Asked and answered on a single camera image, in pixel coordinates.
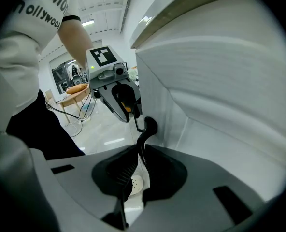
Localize white cabinet door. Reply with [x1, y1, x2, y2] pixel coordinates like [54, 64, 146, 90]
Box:
[135, 0, 286, 203]

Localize white printed t-shirt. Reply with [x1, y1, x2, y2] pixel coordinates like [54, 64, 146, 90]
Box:
[0, 0, 82, 135]

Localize person's left forearm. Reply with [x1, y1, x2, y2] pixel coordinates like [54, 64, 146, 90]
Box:
[57, 15, 94, 70]

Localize black trousers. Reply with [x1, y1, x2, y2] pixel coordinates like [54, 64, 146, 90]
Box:
[5, 89, 86, 161]

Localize dark glass window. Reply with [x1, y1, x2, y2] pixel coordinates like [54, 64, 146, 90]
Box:
[51, 58, 86, 94]

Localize white perforated floor drain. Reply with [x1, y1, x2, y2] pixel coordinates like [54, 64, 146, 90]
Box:
[129, 174, 144, 196]

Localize pale plush toy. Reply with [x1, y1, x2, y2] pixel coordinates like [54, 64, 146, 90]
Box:
[126, 66, 140, 87]

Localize wooden table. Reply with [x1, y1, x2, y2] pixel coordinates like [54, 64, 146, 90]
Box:
[57, 85, 92, 123]

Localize black cable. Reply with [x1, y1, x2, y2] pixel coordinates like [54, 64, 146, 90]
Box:
[44, 96, 97, 122]

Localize orange cushion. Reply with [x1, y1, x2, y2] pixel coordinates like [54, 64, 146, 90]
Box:
[65, 83, 88, 94]

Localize wooden chair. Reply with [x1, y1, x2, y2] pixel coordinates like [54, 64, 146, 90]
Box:
[44, 89, 57, 109]

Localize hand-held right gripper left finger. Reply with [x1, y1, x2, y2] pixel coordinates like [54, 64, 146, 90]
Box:
[46, 144, 140, 232]

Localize white sink countertop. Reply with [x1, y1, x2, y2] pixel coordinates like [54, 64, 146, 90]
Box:
[129, 0, 252, 49]

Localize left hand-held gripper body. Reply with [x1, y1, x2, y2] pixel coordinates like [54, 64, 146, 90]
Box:
[86, 46, 134, 99]

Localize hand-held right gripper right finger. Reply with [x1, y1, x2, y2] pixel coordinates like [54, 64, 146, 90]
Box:
[130, 144, 265, 232]

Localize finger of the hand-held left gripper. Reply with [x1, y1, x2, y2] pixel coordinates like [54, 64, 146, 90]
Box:
[130, 80, 143, 119]
[100, 83, 135, 123]

